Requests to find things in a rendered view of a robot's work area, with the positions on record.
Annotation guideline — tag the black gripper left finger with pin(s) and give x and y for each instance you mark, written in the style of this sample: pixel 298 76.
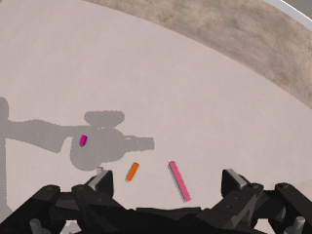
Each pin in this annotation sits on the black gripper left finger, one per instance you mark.
pixel 48 206

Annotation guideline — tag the short magenta rod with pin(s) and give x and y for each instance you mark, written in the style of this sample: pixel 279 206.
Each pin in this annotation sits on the short magenta rod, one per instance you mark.
pixel 83 140

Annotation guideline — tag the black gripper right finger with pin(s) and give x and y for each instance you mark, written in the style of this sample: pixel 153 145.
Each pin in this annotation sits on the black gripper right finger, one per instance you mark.
pixel 288 211

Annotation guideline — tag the pink rod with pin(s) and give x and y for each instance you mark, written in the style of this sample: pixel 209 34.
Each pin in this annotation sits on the pink rod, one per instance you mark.
pixel 179 181

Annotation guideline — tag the orange rod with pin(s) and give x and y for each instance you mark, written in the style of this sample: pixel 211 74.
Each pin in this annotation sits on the orange rod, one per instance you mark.
pixel 132 171

